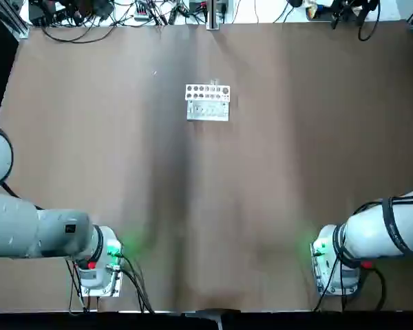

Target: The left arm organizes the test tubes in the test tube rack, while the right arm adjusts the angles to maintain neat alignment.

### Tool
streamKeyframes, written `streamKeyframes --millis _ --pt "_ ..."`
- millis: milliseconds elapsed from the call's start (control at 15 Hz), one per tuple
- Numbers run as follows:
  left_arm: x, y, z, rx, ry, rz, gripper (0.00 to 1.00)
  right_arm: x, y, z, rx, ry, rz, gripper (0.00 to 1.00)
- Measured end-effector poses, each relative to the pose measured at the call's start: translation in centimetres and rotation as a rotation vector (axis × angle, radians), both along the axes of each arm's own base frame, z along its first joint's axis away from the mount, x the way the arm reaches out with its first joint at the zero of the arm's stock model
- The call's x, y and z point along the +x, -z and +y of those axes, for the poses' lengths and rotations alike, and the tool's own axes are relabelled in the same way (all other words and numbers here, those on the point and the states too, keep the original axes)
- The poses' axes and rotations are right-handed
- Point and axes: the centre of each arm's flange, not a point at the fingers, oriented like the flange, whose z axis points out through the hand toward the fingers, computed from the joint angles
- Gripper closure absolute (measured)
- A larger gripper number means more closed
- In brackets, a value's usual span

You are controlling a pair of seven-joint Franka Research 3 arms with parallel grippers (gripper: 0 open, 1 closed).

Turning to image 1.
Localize white test tube rack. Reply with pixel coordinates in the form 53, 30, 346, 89
184, 83, 232, 122

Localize beige printed bag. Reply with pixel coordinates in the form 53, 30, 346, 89
305, 0, 331, 21

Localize black power adapter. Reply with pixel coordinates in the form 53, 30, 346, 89
76, 0, 114, 19

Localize black computer box red logo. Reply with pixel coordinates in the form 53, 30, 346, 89
29, 0, 78, 25

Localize upright aluminium post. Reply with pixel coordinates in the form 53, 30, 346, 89
206, 0, 222, 31

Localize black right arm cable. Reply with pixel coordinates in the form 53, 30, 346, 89
332, 192, 413, 267

